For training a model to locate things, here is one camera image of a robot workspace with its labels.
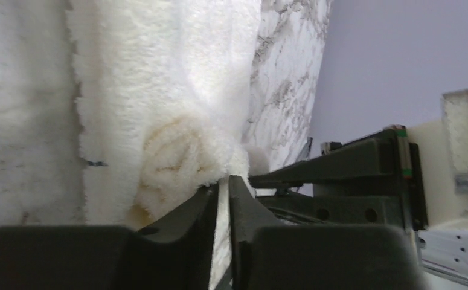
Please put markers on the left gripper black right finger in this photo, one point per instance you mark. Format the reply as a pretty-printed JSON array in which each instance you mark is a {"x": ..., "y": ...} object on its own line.
[{"x": 267, "y": 254}]

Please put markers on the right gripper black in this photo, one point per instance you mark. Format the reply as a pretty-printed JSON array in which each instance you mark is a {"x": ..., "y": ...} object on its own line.
[{"x": 371, "y": 156}]

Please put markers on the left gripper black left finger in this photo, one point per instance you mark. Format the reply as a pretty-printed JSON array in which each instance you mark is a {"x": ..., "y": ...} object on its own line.
[{"x": 175, "y": 252}]

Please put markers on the white towel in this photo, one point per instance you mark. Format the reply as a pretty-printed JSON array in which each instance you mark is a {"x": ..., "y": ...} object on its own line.
[{"x": 115, "y": 112}]

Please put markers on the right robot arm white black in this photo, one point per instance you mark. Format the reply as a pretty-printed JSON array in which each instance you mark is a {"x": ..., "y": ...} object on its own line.
[{"x": 442, "y": 252}]

